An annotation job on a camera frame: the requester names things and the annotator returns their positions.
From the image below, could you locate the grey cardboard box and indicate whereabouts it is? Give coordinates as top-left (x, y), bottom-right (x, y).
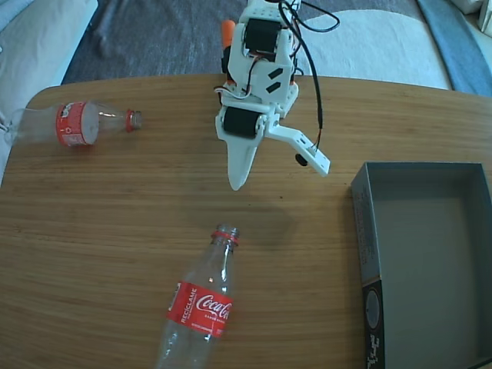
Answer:
top-left (350, 161), bottom-right (492, 369)

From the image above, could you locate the white rug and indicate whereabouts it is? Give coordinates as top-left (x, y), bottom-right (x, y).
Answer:
top-left (296, 9), bottom-right (451, 91)

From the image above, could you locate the blue blanket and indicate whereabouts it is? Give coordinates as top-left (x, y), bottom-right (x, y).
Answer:
top-left (416, 0), bottom-right (492, 98)

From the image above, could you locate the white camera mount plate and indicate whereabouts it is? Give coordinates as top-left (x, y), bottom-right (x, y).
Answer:
top-left (268, 121), bottom-right (332, 178)

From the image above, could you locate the clear bottle red barcode label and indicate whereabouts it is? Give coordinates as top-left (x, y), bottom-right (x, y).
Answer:
top-left (7, 100), bottom-right (143, 148)

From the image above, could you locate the white sofa cushion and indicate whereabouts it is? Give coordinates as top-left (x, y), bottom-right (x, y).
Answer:
top-left (0, 0), bottom-right (100, 185)

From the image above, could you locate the black camera cable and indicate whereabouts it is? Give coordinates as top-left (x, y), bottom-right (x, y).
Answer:
top-left (277, 0), bottom-right (342, 151)

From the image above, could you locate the clear bottle Coca-Cola script label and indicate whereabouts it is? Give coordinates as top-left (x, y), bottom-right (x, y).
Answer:
top-left (153, 224), bottom-right (241, 369)

